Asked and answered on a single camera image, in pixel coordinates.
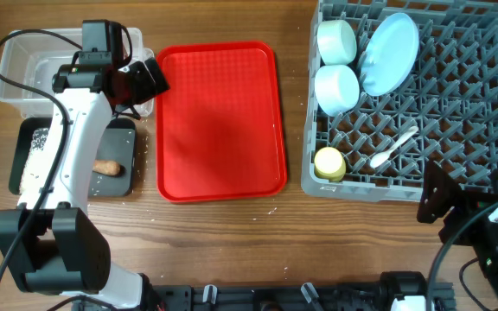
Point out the orange carrot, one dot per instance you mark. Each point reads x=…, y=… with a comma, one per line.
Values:
x=107, y=167

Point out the grey dishwasher rack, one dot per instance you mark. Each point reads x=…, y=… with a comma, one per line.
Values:
x=451, y=94

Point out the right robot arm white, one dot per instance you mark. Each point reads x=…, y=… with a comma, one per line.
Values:
x=470, y=218

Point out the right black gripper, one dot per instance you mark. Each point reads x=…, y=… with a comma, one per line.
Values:
x=448, y=193

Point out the light blue rice bowl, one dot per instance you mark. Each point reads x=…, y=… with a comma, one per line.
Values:
x=337, y=89

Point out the yellow plastic cup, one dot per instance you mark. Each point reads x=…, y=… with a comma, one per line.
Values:
x=329, y=164

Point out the clear plastic waste bin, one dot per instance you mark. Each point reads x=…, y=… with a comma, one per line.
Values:
x=33, y=59

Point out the light green bowl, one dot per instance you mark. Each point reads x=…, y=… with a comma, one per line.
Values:
x=336, y=42

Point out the black waste tray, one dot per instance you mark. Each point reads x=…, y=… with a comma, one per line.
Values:
x=117, y=144

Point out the white plastic spoon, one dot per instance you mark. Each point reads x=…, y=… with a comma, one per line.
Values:
x=380, y=158

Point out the white rice pile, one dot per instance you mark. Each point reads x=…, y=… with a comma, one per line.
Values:
x=34, y=167

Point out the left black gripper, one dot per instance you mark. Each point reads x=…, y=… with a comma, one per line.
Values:
x=147, y=91

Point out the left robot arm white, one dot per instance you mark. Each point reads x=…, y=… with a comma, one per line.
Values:
x=49, y=244

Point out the red serving tray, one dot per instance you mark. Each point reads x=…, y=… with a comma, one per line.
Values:
x=219, y=131

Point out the light blue plate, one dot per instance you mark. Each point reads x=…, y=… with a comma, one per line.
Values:
x=390, y=54

